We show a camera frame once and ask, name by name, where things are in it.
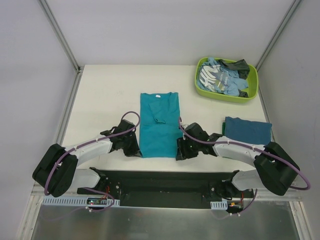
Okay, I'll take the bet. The teal t-shirt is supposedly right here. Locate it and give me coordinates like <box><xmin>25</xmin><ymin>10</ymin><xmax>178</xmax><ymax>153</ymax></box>
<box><xmin>139</xmin><ymin>92</ymin><xmax>183</xmax><ymax>158</ymax></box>

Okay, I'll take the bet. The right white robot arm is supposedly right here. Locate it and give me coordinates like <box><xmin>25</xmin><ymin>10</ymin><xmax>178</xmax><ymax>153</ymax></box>
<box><xmin>176</xmin><ymin>122</ymin><xmax>300</xmax><ymax>198</ymax></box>

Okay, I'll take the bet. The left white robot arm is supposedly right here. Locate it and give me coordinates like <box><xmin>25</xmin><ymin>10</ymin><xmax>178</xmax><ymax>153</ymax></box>
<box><xmin>32</xmin><ymin>119</ymin><xmax>142</xmax><ymax>198</ymax></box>

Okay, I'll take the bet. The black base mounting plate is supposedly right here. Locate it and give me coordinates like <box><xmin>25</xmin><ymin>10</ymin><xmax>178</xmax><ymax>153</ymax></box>
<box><xmin>93</xmin><ymin>168</ymin><xmax>254</xmax><ymax>209</ymax></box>

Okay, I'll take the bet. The folded green t-shirt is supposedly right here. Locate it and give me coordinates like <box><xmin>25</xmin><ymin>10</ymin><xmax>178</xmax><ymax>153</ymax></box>
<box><xmin>221</xmin><ymin>121</ymin><xmax>232</xmax><ymax>160</ymax></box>

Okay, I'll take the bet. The folded dark blue t-shirt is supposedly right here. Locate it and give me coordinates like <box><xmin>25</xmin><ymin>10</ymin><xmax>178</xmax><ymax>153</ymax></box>
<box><xmin>224</xmin><ymin>116</ymin><xmax>272</xmax><ymax>145</ymax></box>

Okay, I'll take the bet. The light blue printed t-shirt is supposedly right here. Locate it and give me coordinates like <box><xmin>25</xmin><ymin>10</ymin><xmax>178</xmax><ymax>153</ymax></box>
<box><xmin>196</xmin><ymin>57</ymin><xmax>249</xmax><ymax>98</ymax></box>

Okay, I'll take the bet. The lime green plastic basket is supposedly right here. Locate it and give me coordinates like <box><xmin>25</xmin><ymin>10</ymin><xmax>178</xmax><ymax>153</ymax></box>
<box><xmin>194</xmin><ymin>57</ymin><xmax>259</xmax><ymax>104</ymax></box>

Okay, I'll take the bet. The dark grey garment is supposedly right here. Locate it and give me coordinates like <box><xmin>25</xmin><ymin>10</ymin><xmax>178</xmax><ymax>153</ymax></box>
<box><xmin>217</xmin><ymin>59</ymin><xmax>250</xmax><ymax>80</ymax></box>

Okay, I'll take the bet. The right white cable duct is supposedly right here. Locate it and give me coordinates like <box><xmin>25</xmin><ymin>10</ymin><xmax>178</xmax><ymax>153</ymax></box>
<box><xmin>210</xmin><ymin>200</ymin><xmax>228</xmax><ymax>211</ymax></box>

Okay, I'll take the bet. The white cable duct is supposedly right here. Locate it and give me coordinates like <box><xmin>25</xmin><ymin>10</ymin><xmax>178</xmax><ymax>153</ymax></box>
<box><xmin>42</xmin><ymin>196</ymin><xmax>120</xmax><ymax>208</ymax></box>
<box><xmin>210</xmin><ymin>200</ymin><xmax>228</xmax><ymax>211</ymax></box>

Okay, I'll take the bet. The left white cable duct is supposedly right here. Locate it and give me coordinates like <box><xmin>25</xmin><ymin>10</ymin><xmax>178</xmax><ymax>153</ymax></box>
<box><xmin>42</xmin><ymin>196</ymin><xmax>120</xmax><ymax>208</ymax></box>

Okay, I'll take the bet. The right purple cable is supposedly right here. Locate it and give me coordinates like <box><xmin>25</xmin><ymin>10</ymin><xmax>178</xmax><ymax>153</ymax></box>
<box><xmin>177</xmin><ymin>116</ymin><xmax>312</xmax><ymax>221</ymax></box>

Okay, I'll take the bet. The left aluminium frame post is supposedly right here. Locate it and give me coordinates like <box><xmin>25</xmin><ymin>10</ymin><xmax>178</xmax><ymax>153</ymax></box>
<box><xmin>37</xmin><ymin>0</ymin><xmax>81</xmax><ymax>73</ymax></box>

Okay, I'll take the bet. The aluminium frame post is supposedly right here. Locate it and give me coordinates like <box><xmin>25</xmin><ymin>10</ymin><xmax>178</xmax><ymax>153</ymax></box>
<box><xmin>37</xmin><ymin>0</ymin><xmax>81</xmax><ymax>73</ymax></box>
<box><xmin>255</xmin><ymin>0</ymin><xmax>303</xmax><ymax>71</ymax></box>

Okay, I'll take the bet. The right aluminium frame post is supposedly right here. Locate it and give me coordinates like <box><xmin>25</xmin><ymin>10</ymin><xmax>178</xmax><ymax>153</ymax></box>
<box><xmin>255</xmin><ymin>0</ymin><xmax>303</xmax><ymax>71</ymax></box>

